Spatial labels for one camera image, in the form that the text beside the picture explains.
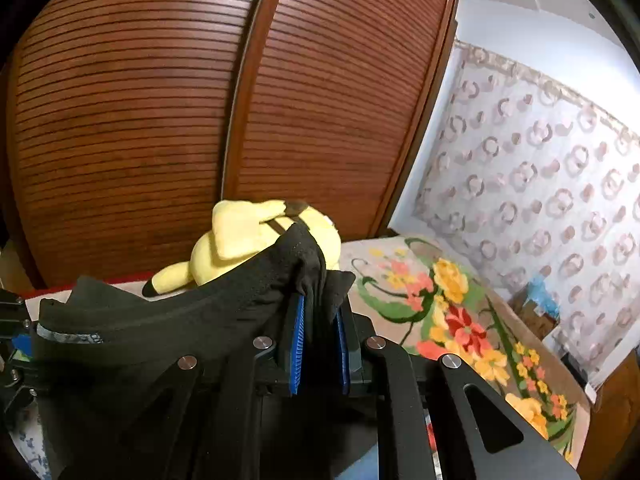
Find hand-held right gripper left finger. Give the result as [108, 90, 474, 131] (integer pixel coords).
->
[50, 294, 307, 480]

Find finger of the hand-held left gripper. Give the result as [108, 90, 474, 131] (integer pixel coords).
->
[0, 287, 33, 356]
[0, 357, 43, 411]

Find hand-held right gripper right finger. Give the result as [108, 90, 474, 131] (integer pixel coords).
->
[336, 307, 581, 480]

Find black pants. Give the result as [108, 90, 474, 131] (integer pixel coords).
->
[32, 222, 358, 480]

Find red cloth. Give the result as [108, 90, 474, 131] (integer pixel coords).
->
[20, 272, 156, 302]

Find yellow plush toy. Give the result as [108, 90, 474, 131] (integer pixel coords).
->
[141, 199, 343, 297]

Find beige flowered blanket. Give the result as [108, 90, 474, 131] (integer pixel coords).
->
[340, 235, 593, 466]

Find small cardboard box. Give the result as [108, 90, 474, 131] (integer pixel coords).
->
[510, 290, 561, 333]

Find circle patterned curtain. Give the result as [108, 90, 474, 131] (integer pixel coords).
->
[410, 42, 640, 386]

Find wooden louvered wardrobe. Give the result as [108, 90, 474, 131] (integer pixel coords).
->
[0, 0, 466, 291]

